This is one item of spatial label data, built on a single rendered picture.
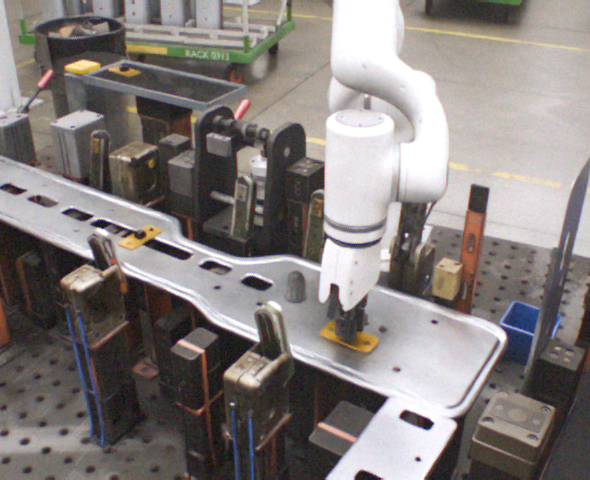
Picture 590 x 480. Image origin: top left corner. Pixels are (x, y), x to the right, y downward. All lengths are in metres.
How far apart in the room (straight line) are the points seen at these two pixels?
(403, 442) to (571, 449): 0.20
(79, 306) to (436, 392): 0.56
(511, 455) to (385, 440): 0.15
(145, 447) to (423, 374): 0.56
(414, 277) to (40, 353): 0.82
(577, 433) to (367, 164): 0.42
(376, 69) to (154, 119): 0.80
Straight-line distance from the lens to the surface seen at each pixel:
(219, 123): 1.34
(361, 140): 0.86
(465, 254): 1.15
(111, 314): 1.21
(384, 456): 0.91
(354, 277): 0.95
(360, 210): 0.90
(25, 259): 1.60
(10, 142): 1.81
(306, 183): 1.27
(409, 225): 1.16
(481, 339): 1.10
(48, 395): 1.49
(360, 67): 0.94
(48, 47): 3.96
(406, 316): 1.12
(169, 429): 1.37
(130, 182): 1.48
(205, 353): 1.08
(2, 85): 5.03
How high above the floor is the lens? 1.67
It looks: 31 degrees down
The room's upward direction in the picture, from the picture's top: straight up
